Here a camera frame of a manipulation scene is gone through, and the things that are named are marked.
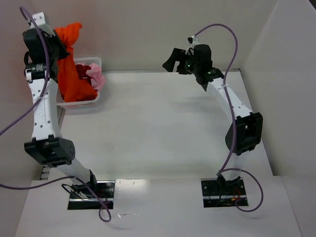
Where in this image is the dark red t shirt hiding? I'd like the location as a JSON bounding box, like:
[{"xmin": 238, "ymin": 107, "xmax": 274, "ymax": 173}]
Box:
[{"xmin": 76, "ymin": 64, "xmax": 91, "ymax": 80}]

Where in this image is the grey metal bracket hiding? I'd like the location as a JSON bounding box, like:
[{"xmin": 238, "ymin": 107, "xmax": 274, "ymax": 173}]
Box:
[{"xmin": 39, "ymin": 166, "xmax": 50, "ymax": 180}]

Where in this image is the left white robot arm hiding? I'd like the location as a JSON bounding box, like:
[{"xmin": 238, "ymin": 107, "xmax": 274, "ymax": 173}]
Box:
[{"xmin": 23, "ymin": 28, "xmax": 97, "ymax": 198}]

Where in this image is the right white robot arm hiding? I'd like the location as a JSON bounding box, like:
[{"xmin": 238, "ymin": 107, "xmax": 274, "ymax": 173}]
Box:
[{"xmin": 162, "ymin": 44, "xmax": 263, "ymax": 192}]

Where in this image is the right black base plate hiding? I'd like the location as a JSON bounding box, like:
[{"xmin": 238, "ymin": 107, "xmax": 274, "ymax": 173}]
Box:
[{"xmin": 201, "ymin": 178, "xmax": 248, "ymax": 208}]

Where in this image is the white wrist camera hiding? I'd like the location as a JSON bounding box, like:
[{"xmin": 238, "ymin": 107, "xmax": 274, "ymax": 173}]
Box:
[
  {"xmin": 30, "ymin": 12, "xmax": 53, "ymax": 35},
  {"xmin": 186, "ymin": 36, "xmax": 200, "ymax": 55}
]

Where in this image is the orange t shirt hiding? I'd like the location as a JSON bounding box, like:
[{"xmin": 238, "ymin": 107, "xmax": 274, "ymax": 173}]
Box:
[{"xmin": 55, "ymin": 22, "xmax": 97, "ymax": 103}]

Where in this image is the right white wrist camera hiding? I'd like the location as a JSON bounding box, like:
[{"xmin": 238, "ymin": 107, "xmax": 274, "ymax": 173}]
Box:
[{"xmin": 186, "ymin": 36, "xmax": 200, "ymax": 55}]

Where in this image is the white plastic basket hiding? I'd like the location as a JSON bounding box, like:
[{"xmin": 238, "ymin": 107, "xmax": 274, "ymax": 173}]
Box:
[{"xmin": 56, "ymin": 57, "xmax": 102, "ymax": 110}]

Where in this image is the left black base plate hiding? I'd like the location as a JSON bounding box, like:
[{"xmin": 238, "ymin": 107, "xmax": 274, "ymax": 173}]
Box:
[{"xmin": 61, "ymin": 181, "xmax": 115, "ymax": 210}]

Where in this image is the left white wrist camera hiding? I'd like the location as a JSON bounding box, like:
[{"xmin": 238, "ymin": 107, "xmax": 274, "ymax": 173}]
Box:
[{"xmin": 30, "ymin": 12, "xmax": 53, "ymax": 35}]

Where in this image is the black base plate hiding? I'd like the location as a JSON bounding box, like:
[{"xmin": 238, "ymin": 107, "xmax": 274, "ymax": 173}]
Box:
[
  {"xmin": 201, "ymin": 178, "xmax": 248, "ymax": 208},
  {"xmin": 61, "ymin": 181, "xmax": 115, "ymax": 210}
]

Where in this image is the pink t shirt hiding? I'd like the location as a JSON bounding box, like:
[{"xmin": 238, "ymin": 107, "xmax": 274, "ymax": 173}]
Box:
[{"xmin": 86, "ymin": 63, "xmax": 106, "ymax": 91}]

